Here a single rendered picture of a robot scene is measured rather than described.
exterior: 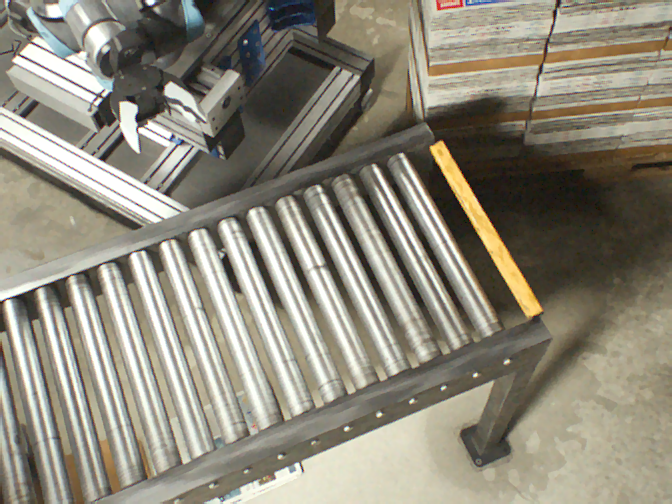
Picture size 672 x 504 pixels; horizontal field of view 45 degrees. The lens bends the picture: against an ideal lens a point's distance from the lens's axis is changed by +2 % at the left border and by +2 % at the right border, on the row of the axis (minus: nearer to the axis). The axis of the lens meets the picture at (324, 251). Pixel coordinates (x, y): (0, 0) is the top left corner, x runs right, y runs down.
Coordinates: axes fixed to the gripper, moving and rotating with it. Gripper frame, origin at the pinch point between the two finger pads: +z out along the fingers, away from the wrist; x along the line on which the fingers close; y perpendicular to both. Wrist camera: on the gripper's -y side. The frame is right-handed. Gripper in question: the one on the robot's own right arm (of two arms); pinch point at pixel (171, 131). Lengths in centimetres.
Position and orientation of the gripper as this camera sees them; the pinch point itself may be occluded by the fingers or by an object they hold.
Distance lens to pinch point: 127.9
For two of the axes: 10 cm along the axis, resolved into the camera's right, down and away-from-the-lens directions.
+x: -8.5, 4.4, -3.0
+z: 5.3, 7.4, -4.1
